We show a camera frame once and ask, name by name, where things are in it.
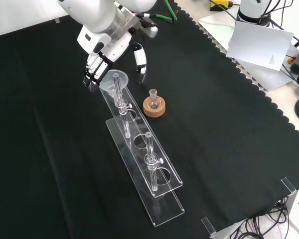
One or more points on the small round-bottom glass flask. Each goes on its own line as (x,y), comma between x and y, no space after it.
(153,95)

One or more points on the clear cloth clip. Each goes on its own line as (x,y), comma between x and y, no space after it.
(208,225)
(56,20)
(288,184)

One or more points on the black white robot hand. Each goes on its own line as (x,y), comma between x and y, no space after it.
(114,48)

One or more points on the black bench cloth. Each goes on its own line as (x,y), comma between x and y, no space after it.
(226,124)

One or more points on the clear funnel stand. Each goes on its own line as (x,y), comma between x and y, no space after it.
(174,183)

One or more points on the pale board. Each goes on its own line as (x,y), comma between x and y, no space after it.
(259,44)

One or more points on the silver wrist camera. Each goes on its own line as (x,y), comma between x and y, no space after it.
(152,31)

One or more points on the translucent plastic funnel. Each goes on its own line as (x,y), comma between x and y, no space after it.
(122,77)

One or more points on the yellow stop button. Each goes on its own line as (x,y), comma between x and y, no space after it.
(221,4)

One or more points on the grey metal base plate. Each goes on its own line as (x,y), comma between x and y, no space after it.
(214,26)

